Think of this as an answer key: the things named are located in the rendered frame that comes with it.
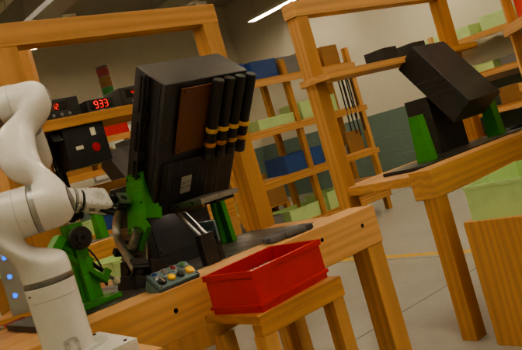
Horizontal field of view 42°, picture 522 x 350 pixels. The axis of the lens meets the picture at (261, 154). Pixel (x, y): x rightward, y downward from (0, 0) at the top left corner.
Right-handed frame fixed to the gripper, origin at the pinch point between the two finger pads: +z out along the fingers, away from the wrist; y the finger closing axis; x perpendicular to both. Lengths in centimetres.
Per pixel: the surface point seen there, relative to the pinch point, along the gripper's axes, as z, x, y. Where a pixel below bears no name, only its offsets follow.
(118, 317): -19, 3, -50
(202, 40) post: 58, -37, 77
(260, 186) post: 86, 7, 27
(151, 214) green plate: 6.4, -3.5, -10.4
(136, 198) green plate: 2.5, -5.4, -4.0
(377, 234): 93, -17, -35
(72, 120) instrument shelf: -11.1, -11.6, 32.8
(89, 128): -3.7, -9.5, 32.4
